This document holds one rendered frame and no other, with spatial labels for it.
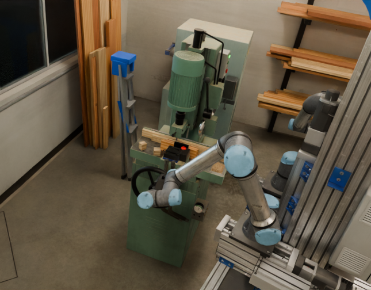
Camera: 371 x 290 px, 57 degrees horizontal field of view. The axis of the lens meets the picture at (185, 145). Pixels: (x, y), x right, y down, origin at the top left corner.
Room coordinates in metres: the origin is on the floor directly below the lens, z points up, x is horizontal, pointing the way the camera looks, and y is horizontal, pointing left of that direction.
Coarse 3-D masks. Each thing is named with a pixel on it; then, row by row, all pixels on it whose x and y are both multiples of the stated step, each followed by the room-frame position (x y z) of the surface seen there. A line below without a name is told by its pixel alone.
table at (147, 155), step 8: (136, 144) 1.82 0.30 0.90; (152, 144) 1.85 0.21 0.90; (136, 152) 1.75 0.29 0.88; (144, 152) 1.75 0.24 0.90; (152, 152) 1.76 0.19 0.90; (160, 152) 1.78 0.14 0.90; (144, 160) 1.74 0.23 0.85; (152, 160) 1.73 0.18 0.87; (208, 168) 1.70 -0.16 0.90; (224, 168) 1.73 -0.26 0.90; (200, 176) 1.66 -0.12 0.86; (208, 176) 1.65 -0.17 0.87; (216, 176) 1.64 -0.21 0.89; (224, 176) 1.70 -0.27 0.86
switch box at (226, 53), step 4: (220, 52) 2.11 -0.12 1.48; (224, 52) 2.13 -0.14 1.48; (228, 52) 2.14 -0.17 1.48; (224, 56) 2.10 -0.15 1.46; (228, 56) 2.14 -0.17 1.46; (224, 60) 2.10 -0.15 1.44; (228, 60) 2.18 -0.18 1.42; (216, 64) 2.11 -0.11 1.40; (224, 64) 2.10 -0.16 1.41; (216, 68) 2.11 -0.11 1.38; (220, 68) 2.11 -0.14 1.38; (224, 68) 2.10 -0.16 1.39; (220, 72) 2.10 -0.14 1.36; (224, 72) 2.11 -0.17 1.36; (216, 76) 2.11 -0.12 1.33; (220, 76) 2.10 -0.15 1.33
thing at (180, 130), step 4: (184, 120) 1.93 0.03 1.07; (176, 124) 1.86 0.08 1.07; (184, 124) 1.88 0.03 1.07; (172, 128) 1.83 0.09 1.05; (176, 128) 1.82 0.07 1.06; (180, 128) 1.82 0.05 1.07; (184, 128) 1.88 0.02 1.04; (172, 132) 1.83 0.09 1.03; (180, 132) 1.82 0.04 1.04; (176, 136) 1.82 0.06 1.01; (180, 136) 1.82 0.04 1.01
